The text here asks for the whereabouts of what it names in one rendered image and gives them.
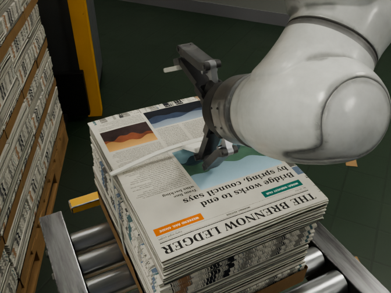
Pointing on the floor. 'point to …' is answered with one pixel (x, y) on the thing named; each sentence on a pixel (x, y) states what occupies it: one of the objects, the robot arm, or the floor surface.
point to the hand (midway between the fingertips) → (181, 107)
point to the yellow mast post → (85, 53)
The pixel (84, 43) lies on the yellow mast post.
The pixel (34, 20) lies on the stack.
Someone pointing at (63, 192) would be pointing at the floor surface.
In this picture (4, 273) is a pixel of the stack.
